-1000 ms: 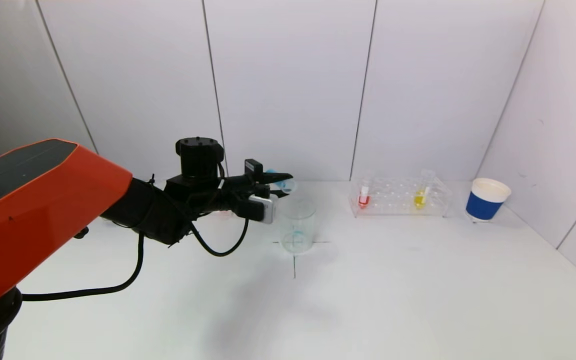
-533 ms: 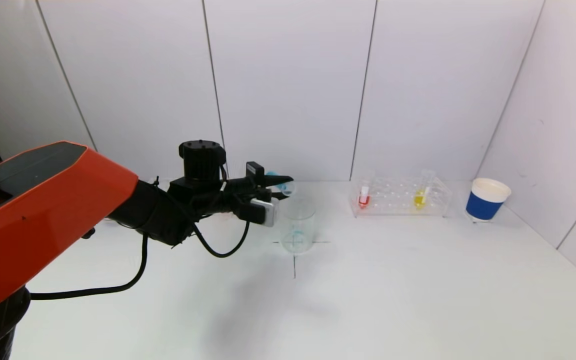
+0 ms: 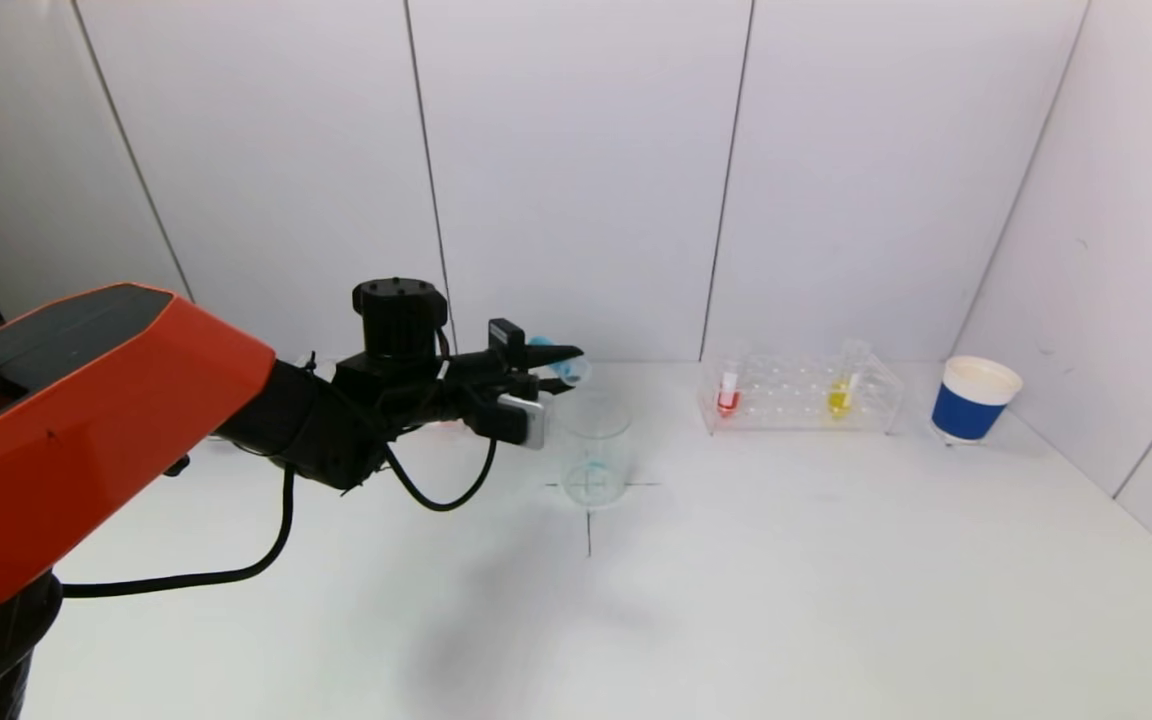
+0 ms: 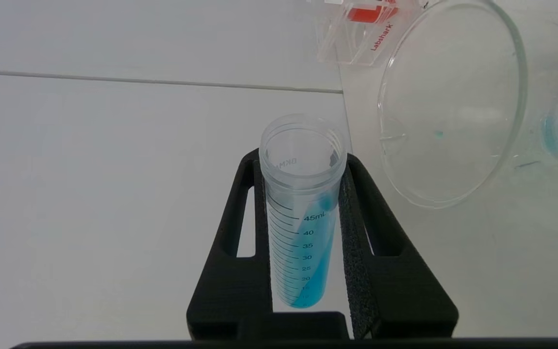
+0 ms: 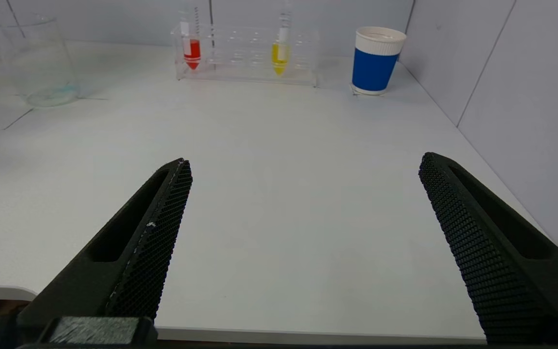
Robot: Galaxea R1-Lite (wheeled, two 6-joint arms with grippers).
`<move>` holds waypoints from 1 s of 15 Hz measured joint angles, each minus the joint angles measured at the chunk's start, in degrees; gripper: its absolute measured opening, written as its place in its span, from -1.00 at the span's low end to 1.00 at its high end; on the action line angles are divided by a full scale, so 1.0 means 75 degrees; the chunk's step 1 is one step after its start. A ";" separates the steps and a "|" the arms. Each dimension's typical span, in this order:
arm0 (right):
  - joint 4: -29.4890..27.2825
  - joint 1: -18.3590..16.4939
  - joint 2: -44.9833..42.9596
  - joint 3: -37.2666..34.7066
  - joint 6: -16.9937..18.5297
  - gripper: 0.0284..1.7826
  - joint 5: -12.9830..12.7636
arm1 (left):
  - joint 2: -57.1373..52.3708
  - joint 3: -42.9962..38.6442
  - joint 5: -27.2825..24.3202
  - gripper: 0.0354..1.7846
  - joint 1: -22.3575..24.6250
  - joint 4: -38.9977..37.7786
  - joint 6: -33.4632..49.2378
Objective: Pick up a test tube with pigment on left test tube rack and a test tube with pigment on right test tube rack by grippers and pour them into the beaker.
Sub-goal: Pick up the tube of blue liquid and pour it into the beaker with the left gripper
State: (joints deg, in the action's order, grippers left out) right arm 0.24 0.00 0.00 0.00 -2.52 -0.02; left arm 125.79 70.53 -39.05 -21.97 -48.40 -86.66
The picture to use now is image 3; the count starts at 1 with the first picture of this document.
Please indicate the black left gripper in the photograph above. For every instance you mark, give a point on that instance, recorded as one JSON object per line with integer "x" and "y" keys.
{"x": 508, "y": 352}

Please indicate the test tube with blue liquid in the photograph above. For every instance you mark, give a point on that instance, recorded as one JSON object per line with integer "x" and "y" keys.
{"x": 574, "y": 372}

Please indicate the test tube with yellow liquid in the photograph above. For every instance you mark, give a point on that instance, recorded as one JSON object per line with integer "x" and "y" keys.
{"x": 838, "y": 400}

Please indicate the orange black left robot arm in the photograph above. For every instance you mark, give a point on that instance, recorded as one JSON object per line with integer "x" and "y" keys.
{"x": 86, "y": 440}

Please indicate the clear glass beaker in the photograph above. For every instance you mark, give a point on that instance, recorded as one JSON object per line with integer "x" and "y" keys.
{"x": 596, "y": 470}

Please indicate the labelled test tube red liquid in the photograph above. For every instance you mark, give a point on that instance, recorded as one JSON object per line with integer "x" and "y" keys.
{"x": 727, "y": 400}

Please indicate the clear acrylic test tube rack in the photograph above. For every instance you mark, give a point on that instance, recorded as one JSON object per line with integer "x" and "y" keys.
{"x": 786, "y": 395}

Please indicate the white paper cup blue sleeve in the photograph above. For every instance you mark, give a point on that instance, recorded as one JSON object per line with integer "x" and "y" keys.
{"x": 968, "y": 410}

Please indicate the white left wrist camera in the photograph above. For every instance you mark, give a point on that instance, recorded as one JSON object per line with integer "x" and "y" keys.
{"x": 526, "y": 420}

